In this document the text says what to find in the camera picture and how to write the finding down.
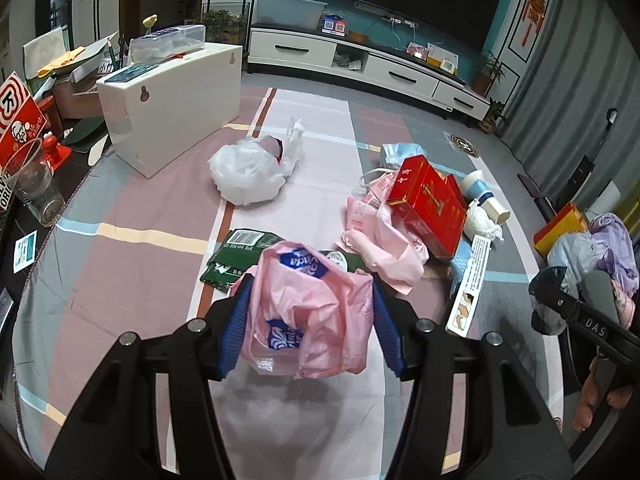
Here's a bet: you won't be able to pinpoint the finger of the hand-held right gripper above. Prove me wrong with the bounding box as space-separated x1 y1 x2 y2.
529 267 571 335

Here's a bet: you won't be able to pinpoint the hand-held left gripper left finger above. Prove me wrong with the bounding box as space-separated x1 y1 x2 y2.
44 274 257 480

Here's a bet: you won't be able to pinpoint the pink plastic bag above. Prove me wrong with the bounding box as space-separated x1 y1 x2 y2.
336 195 431 297

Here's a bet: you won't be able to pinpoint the person's right hand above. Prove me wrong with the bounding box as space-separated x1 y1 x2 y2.
571 357 640 433

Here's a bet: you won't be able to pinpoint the clear plastic cup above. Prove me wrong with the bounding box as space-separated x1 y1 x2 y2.
2 137 66 227

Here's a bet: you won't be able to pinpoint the grey curtain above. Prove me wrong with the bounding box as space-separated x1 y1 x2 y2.
502 0 640 241

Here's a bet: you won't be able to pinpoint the green plastic packet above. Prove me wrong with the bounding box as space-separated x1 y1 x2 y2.
200 229 373 296

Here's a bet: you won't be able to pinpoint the clear plastic storage container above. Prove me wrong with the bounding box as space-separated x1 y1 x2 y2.
130 24 207 63

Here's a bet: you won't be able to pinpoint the stack of papers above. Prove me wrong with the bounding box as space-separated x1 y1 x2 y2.
22 27 118 91

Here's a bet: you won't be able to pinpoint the red white round-mark sign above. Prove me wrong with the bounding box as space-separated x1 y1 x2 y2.
0 71 33 133

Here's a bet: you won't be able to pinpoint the round patterned coaster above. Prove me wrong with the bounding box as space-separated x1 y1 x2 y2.
445 132 482 158

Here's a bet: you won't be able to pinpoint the white board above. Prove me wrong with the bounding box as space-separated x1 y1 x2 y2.
597 182 632 218

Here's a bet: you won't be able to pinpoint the red card with face print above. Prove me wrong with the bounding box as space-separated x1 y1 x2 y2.
0 96 48 168

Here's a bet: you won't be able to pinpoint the grey storage box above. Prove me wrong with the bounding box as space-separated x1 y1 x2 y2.
256 0 326 30

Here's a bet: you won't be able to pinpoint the red cigarette carton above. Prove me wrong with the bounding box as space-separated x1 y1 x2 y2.
400 175 468 261
387 155 453 209

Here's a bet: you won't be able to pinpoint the long white blue box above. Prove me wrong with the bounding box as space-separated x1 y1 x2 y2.
445 234 493 337

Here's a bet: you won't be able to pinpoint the small potted plant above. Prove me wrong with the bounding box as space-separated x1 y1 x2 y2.
482 99 510 136

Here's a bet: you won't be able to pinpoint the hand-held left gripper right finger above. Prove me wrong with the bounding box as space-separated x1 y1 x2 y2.
370 272 576 480

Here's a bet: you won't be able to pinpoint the dark brown floor mat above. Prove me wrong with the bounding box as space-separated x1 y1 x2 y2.
517 174 546 201

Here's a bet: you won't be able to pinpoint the white green card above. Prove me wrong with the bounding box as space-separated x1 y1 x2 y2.
13 231 40 268

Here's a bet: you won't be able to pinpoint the plant in dark planter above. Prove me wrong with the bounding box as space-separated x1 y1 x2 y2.
200 1 251 46

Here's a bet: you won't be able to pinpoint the blue face mask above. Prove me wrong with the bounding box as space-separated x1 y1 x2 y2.
381 141 426 170

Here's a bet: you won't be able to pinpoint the tall potted plant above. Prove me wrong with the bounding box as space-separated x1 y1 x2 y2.
472 50 507 97

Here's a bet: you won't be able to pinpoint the red toy figure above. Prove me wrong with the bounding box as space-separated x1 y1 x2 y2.
42 131 68 167

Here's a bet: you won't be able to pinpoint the white rectangular box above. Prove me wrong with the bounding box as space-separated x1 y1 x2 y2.
96 42 244 179

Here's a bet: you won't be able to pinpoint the white television stand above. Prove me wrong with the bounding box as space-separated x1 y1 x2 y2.
247 22 492 122

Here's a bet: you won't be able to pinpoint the pink printed packet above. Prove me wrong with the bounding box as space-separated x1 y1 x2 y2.
345 172 401 241

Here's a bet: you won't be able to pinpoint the white plastic bag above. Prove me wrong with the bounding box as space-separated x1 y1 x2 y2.
207 117 306 206

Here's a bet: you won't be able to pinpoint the cardboard boxes on stand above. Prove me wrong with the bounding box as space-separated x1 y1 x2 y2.
406 42 460 75

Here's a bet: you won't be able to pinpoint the pink plastic tissue wrapper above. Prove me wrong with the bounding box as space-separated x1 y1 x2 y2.
239 240 376 380

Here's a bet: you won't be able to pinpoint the red Chinese knot decoration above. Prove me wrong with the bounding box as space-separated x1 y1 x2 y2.
520 0 546 46

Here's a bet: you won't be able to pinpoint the crumpled white tissue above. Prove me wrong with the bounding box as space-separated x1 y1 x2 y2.
462 202 503 246

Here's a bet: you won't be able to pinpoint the pink cloth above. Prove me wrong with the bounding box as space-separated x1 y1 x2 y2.
612 280 640 328

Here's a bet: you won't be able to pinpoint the blue white paper cup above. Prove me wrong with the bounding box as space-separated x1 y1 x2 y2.
460 170 512 224

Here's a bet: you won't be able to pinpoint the yellow red bag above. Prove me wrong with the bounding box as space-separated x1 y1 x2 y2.
532 202 591 258

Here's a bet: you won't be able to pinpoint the black upright pole appliance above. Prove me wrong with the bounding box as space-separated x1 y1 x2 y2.
575 108 619 186

